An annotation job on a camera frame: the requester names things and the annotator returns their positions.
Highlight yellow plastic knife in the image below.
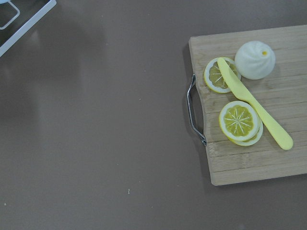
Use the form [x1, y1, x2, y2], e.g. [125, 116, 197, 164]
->
[217, 57, 294, 150]

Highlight wooden cutting board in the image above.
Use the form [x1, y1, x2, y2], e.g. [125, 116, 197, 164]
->
[189, 25, 307, 186]

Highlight lemon slices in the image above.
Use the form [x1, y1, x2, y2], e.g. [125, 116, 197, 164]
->
[203, 58, 263, 146]

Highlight white dish rack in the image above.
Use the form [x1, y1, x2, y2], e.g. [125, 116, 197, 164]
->
[0, 0, 57, 56]

